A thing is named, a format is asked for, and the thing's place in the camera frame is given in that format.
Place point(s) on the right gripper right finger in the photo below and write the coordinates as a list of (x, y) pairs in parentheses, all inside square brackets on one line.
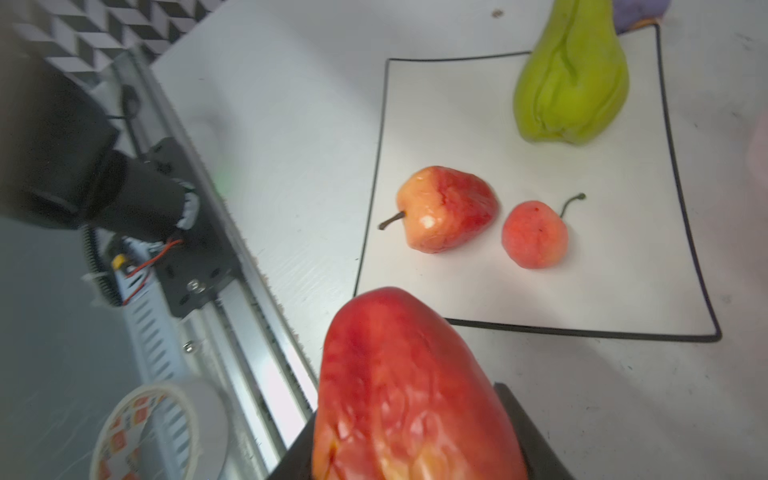
[(541, 461)]

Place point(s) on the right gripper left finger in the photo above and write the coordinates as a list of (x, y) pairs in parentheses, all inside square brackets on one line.
[(296, 464)]

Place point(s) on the fake red yellow mango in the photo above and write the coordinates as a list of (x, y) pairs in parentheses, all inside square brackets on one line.
[(401, 396)]

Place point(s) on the fake cherry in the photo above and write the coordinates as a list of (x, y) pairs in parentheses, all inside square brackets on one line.
[(535, 236)]

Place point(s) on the red fake fruit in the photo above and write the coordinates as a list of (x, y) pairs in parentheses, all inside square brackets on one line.
[(442, 208)]

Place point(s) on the green fake pear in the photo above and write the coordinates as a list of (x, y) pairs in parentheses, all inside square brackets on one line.
[(576, 79)]

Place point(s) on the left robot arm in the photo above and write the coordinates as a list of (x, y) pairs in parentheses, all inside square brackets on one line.
[(60, 168)]

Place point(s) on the patterned tape roll on ledge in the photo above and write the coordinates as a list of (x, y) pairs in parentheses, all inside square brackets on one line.
[(191, 427)]

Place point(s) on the white square mat black border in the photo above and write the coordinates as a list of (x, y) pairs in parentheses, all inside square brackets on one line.
[(631, 270)]

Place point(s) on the purple bunny toy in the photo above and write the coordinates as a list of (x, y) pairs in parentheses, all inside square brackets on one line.
[(632, 14)]

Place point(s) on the aluminium front rail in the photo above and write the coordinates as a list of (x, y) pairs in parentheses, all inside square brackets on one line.
[(238, 341)]

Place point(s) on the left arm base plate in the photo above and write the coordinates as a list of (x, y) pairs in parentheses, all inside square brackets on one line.
[(204, 263)]

